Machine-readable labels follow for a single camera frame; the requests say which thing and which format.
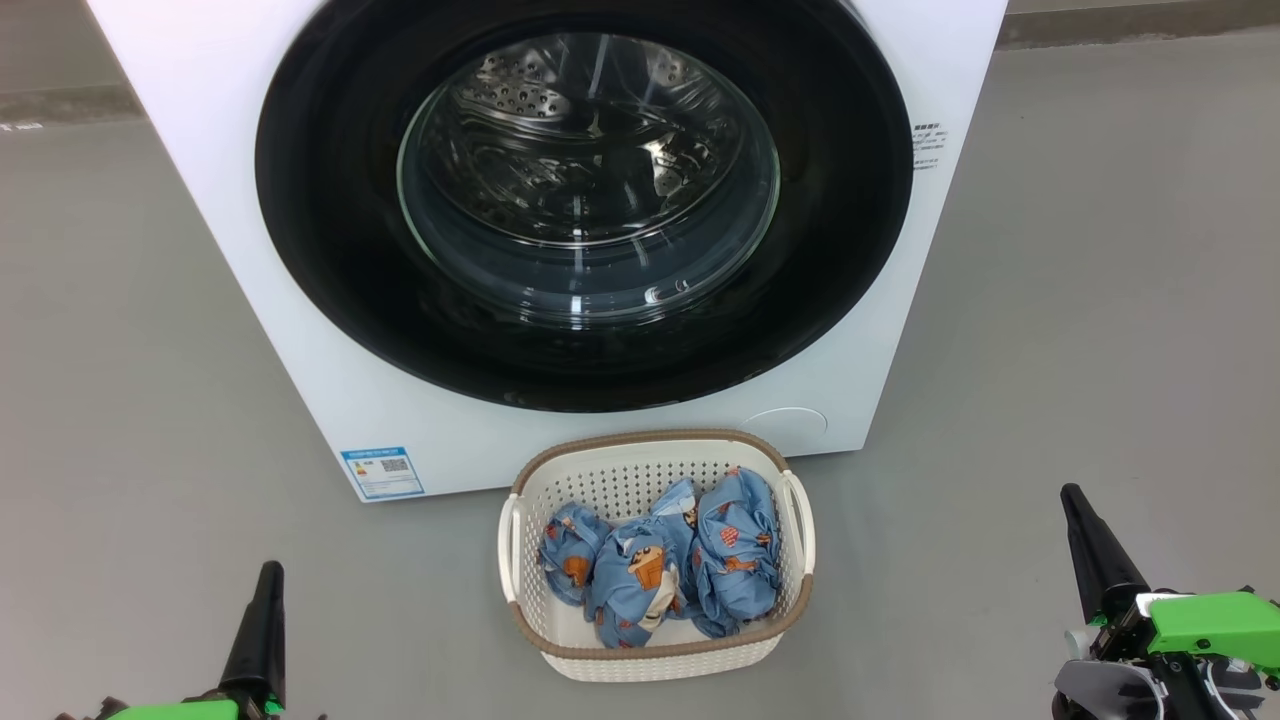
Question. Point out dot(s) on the black glass washer door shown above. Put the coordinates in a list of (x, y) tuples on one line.
[(330, 250)]

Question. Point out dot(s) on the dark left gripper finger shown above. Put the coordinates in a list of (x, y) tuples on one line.
[(262, 640)]

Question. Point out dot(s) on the cream basket with brown rim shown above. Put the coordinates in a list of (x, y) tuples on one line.
[(640, 470)]

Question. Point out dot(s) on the white front-load washing machine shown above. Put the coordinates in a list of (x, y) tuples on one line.
[(250, 250)]

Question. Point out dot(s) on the stainless steel washing machine drum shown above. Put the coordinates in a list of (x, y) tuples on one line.
[(520, 90)]

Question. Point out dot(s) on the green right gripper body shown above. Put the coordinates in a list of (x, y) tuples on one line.
[(1220, 620)]

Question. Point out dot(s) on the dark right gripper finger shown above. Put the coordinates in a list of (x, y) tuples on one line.
[(1100, 560)]

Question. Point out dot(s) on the blue energy label sticker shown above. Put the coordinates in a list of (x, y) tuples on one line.
[(382, 473)]

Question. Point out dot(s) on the round white filter cover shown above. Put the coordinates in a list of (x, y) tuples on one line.
[(790, 428)]

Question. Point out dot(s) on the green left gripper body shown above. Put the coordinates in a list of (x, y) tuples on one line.
[(190, 711)]

